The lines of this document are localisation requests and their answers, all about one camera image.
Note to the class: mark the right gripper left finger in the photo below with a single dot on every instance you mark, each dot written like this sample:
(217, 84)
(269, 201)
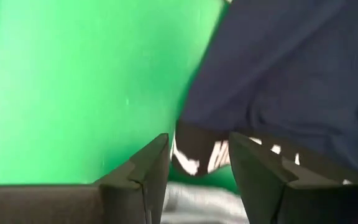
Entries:
(148, 186)

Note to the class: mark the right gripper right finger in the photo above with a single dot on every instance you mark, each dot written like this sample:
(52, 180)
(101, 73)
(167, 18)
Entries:
(259, 193)

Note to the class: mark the light blue denim garment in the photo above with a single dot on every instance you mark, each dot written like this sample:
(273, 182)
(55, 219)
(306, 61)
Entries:
(197, 205)

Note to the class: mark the black printed garment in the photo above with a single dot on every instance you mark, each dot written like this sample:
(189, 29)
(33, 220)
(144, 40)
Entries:
(275, 62)

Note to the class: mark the green table mat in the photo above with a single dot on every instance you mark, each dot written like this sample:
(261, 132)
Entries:
(73, 93)

